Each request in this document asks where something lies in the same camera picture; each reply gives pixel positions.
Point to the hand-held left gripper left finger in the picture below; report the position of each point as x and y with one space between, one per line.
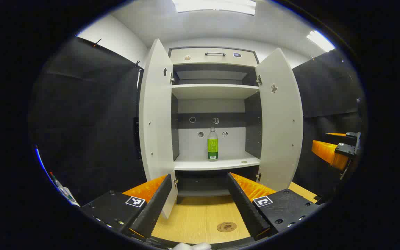
151 208

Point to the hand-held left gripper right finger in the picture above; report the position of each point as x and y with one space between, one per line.
245 208

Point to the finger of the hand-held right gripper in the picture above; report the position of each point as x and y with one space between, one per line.
328 152
335 134

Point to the round wooden coaster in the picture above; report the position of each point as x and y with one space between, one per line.
226 227

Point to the green label bottle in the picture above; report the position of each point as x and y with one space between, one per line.
213 147

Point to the grey cabinet door heart sticker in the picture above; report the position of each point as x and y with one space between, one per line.
156 121

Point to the red cap clear bottle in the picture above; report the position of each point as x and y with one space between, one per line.
59 184

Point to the grey cabinet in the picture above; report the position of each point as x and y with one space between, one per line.
214 91

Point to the small white side table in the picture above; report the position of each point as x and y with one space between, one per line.
71 198

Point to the ceiling light panel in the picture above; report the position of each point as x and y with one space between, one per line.
214 6
319 41

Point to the black backdrop cloth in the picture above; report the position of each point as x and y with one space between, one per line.
89 121

